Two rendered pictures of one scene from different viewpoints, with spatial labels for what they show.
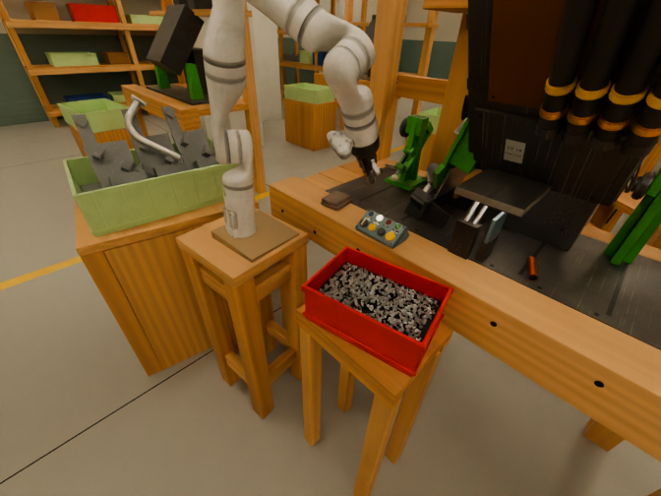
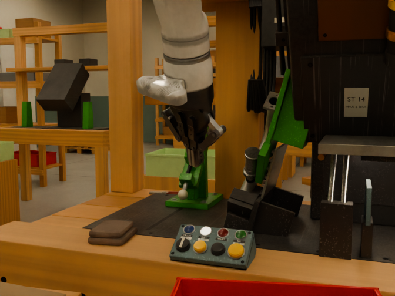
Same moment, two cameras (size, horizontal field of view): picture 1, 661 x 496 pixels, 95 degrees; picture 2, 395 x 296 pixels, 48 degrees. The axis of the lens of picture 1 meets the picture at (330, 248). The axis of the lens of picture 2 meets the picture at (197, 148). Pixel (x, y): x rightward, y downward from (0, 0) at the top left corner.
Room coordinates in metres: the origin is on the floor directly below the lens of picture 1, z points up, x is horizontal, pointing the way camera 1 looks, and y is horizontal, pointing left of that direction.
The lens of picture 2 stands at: (0.08, 0.22, 1.21)
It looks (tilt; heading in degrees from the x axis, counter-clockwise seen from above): 6 degrees down; 335
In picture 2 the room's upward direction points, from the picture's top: straight up
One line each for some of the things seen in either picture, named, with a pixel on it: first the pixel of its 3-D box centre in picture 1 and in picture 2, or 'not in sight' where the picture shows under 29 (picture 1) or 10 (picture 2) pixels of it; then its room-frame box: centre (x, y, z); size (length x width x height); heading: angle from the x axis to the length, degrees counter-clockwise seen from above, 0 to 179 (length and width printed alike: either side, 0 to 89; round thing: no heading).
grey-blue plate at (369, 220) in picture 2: (492, 235); (367, 217); (0.73, -0.46, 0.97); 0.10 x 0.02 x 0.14; 136
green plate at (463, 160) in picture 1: (473, 144); (293, 115); (0.92, -0.41, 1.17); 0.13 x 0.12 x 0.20; 46
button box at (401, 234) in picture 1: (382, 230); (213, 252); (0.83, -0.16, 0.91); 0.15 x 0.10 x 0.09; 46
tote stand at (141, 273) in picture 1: (187, 265); not in sight; (1.24, 0.76, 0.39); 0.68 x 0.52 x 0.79; 126
